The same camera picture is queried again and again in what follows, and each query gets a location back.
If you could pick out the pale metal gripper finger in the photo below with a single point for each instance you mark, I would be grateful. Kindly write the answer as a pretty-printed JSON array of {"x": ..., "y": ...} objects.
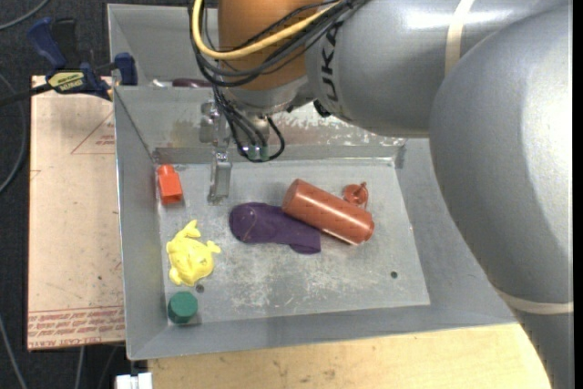
[
  {"x": 212, "y": 177},
  {"x": 223, "y": 180}
]

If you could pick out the orange small block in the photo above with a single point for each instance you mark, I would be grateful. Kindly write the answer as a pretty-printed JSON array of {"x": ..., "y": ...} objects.
[{"x": 169, "y": 187}]

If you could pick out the dark purple oblong thing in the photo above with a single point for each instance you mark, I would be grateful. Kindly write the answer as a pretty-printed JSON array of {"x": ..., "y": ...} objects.
[{"x": 191, "y": 83}]

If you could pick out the purple cloth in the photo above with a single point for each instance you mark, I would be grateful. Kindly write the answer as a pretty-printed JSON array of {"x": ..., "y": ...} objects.
[{"x": 259, "y": 223}]

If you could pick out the yellow toy frog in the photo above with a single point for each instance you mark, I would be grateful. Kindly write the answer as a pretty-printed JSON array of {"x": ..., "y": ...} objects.
[{"x": 189, "y": 257}]

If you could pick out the red-brown cylinder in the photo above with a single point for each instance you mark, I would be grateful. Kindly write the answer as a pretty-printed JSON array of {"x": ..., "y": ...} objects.
[{"x": 328, "y": 211}]

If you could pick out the grey metal bin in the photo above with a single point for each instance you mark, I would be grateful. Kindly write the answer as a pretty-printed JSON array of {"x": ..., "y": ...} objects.
[{"x": 291, "y": 282}]

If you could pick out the dark green hexagonal block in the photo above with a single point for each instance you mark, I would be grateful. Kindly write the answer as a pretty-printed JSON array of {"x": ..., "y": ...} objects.
[{"x": 182, "y": 309}]

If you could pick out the brown cardboard board, red print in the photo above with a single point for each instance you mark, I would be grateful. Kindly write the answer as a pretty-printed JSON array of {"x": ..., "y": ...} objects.
[{"x": 73, "y": 214}]

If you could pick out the black cylinder on white bracket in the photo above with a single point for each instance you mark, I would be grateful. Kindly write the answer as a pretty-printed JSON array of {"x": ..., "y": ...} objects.
[{"x": 321, "y": 108}]

